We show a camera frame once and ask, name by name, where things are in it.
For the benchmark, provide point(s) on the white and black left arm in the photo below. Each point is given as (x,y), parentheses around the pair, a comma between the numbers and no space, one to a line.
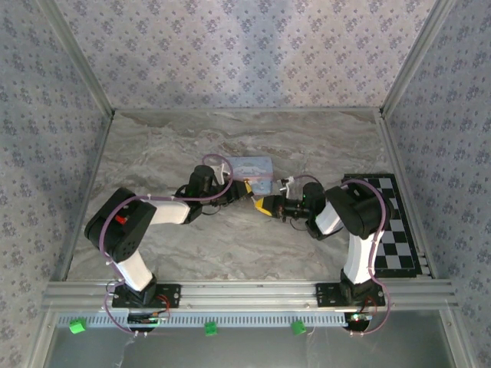
(130,245)

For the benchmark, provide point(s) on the black and grey checkerboard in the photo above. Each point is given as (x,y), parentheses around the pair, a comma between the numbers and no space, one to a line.
(399,245)

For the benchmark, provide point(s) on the green plastic block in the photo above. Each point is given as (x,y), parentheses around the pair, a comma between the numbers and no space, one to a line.
(210,328)
(298,327)
(78,326)

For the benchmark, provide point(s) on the small circuit board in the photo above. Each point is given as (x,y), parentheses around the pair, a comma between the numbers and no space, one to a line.
(147,320)
(358,317)

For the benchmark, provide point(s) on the grey metal sheet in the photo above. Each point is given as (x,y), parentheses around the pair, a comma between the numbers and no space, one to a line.
(249,352)

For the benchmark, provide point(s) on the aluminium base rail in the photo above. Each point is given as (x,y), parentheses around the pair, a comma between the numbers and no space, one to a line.
(249,295)

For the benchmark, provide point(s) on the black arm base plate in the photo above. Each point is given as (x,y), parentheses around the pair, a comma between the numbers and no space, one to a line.
(169,295)
(326,295)

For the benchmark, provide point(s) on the aluminium side rail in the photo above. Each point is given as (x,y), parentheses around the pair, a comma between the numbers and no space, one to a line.
(94,168)
(399,168)

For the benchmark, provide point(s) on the aluminium corner post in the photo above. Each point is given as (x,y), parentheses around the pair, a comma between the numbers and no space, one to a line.
(418,57)
(76,57)

